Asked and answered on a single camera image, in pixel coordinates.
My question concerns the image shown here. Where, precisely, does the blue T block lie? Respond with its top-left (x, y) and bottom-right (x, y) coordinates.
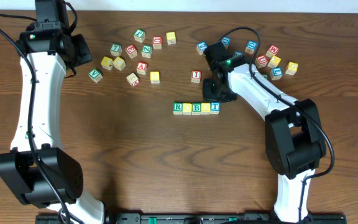
top-left (210, 102), bottom-right (221, 114)

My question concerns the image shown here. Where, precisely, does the green B block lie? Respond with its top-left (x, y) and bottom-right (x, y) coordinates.
top-left (191, 103), bottom-right (201, 115)

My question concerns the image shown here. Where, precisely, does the yellow O block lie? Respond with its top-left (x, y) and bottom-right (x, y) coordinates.
top-left (201, 103), bottom-right (211, 115)
top-left (182, 103), bottom-right (192, 115)

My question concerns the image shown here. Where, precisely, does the green R block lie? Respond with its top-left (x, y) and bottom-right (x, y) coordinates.
top-left (173, 102), bottom-right (183, 115)

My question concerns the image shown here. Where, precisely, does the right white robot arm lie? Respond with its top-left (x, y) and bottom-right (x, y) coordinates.
top-left (203, 42), bottom-right (326, 223)

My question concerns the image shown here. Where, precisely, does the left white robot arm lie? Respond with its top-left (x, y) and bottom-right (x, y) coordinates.
top-left (0, 0), bottom-right (109, 223)

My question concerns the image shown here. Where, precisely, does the red I block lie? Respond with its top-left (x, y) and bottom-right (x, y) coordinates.
top-left (191, 70), bottom-right (201, 83)

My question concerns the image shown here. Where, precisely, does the green V block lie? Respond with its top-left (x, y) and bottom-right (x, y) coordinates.
top-left (88, 68), bottom-right (103, 83)

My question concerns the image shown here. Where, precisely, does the green 7 block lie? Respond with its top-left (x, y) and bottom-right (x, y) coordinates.
top-left (110, 43), bottom-right (122, 57)

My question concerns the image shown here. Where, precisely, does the yellow block beside left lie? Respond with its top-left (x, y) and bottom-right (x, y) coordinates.
top-left (113, 57), bottom-right (126, 71)

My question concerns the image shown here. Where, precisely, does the blue 2 block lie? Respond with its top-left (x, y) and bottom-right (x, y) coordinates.
top-left (196, 41), bottom-right (208, 55)

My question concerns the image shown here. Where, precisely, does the red E block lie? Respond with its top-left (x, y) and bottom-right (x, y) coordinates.
top-left (125, 45), bottom-right (138, 58)

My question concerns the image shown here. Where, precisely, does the blue D block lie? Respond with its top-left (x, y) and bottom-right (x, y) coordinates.
top-left (221, 37), bottom-right (231, 49)

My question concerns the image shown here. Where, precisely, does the red U block right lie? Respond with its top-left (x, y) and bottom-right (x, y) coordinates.
top-left (255, 55), bottom-right (269, 68)

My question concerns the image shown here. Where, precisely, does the red u block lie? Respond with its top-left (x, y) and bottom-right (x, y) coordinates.
top-left (152, 36), bottom-right (162, 49)
top-left (255, 55), bottom-right (269, 68)

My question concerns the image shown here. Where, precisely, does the red-sided wooden block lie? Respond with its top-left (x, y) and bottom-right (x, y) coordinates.
top-left (126, 73), bottom-right (140, 86)

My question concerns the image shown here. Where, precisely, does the yellow S block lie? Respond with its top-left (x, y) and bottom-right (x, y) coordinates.
top-left (150, 71), bottom-right (160, 84)

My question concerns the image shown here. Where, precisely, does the green J block top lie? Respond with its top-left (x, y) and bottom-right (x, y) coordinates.
top-left (134, 29), bottom-right (146, 43)

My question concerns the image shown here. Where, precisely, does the red A block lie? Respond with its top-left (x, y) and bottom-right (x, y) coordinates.
top-left (136, 62), bottom-right (148, 75)

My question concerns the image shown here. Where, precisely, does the blue L block right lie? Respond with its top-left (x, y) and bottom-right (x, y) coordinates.
top-left (270, 67), bottom-right (283, 80)

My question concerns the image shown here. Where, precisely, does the green Z block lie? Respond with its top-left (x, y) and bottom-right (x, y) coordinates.
top-left (141, 45), bottom-right (152, 58)

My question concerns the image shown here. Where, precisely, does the yellow K block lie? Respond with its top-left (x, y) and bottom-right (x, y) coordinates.
top-left (267, 55), bottom-right (281, 68)

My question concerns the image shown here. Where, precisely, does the yellow block top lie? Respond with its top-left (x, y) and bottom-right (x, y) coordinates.
top-left (166, 32), bottom-right (177, 45)

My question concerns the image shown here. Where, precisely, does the red M block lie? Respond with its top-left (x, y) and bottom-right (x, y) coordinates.
top-left (265, 45), bottom-right (280, 58)

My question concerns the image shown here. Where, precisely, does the red U block top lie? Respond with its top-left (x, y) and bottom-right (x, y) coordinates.
top-left (152, 36), bottom-right (162, 49)

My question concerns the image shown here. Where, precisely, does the yellow G block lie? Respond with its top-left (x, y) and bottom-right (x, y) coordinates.
top-left (285, 62), bottom-right (298, 75)

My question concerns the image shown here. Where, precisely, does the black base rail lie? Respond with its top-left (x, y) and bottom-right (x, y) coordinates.
top-left (35, 212), bottom-right (347, 224)

